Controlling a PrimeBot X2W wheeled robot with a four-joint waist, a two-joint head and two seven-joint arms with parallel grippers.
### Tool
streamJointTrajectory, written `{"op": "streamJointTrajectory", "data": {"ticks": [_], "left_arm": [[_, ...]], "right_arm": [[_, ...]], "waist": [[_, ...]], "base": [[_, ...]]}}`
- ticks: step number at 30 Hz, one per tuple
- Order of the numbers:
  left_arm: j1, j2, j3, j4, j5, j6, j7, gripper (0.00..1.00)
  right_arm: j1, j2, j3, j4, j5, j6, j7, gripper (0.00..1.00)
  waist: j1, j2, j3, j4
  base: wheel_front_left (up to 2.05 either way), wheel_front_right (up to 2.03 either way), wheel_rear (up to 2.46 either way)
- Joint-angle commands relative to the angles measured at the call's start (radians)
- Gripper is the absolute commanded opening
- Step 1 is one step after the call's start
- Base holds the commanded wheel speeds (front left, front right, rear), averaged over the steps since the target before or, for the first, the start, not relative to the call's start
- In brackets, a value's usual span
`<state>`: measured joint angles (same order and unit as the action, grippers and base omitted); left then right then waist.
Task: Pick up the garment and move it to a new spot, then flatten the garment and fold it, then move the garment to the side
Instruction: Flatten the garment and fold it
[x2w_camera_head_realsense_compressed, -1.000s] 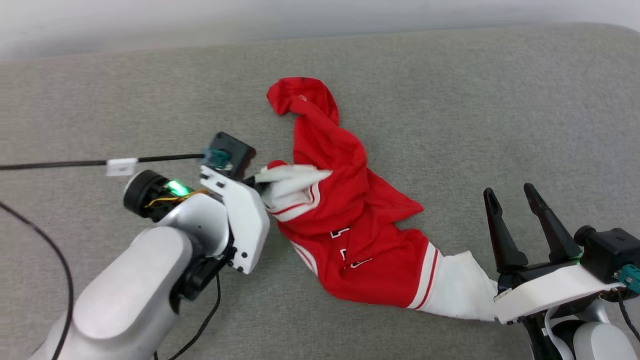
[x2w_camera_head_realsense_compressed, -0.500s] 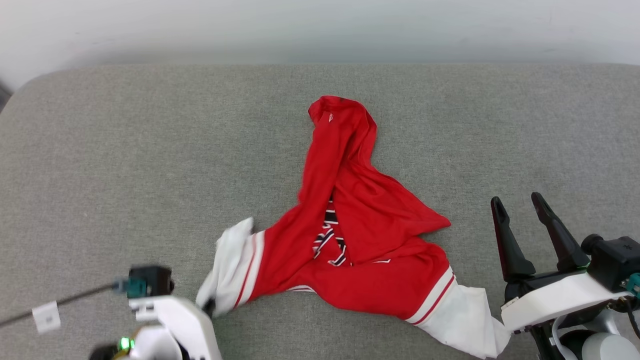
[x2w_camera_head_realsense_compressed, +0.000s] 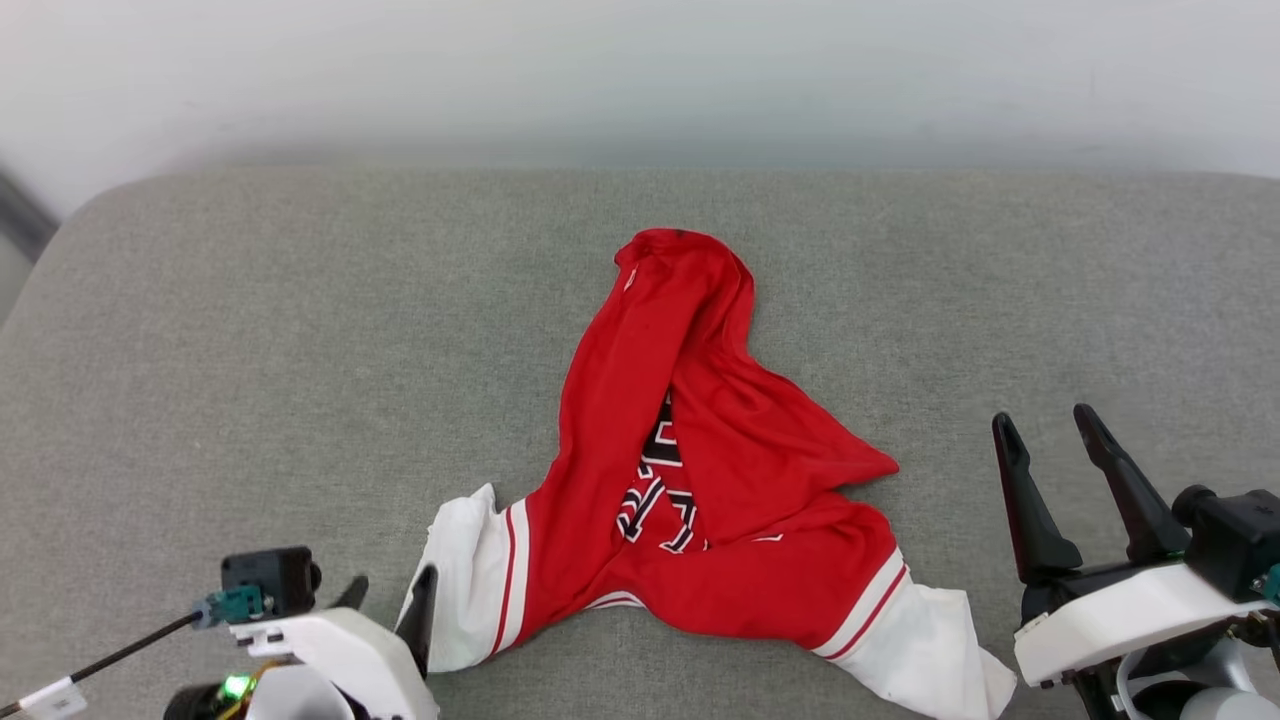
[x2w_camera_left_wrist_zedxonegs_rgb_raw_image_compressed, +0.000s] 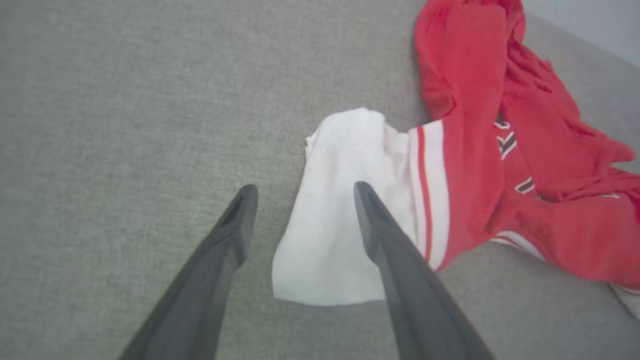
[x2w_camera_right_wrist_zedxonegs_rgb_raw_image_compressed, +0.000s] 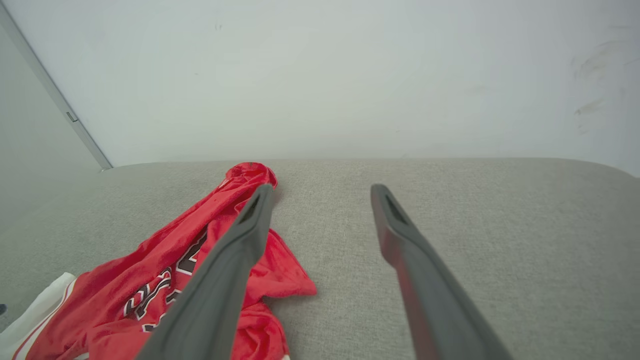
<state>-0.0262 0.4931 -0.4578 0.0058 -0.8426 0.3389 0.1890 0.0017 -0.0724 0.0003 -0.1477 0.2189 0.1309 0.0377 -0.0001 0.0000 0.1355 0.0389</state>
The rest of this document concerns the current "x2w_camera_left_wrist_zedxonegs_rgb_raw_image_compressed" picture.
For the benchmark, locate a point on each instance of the grey fabric sofa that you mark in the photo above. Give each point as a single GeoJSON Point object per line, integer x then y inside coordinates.
{"type": "Point", "coordinates": [125, 125]}

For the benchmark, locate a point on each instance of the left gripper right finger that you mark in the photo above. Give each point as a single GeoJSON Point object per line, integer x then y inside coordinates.
{"type": "Point", "coordinates": [420, 310]}

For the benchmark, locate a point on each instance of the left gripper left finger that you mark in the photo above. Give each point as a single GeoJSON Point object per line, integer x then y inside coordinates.
{"type": "Point", "coordinates": [200, 295]}

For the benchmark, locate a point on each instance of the red and white garment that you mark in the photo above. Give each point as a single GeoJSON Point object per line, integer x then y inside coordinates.
{"type": "Point", "coordinates": [465, 100]}

